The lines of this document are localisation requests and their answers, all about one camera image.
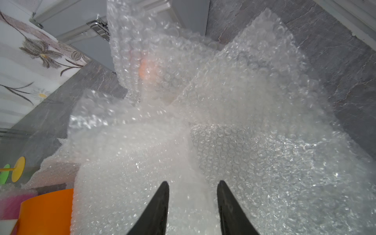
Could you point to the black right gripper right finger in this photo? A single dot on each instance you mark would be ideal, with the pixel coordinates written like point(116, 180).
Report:
point(233, 220)

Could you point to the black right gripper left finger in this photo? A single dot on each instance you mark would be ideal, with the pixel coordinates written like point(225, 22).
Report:
point(153, 220)

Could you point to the clear bubble wrap sheet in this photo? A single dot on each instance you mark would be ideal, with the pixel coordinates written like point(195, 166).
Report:
point(116, 155)
point(177, 55)
point(260, 78)
point(291, 187)

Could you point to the orange glass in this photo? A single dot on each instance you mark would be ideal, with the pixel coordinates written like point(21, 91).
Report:
point(47, 214)

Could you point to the pink glass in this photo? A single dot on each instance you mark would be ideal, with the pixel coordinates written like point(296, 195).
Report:
point(11, 201)

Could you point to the yellow glass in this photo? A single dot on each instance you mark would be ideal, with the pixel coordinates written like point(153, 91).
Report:
point(16, 171)

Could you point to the green plastic wine glass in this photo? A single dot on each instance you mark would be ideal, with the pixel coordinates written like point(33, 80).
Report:
point(4, 177)

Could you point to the brown bottle orange cap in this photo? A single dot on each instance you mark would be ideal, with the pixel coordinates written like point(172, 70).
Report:
point(147, 70)

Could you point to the silver aluminium first aid case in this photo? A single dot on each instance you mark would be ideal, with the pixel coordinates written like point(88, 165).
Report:
point(94, 27)

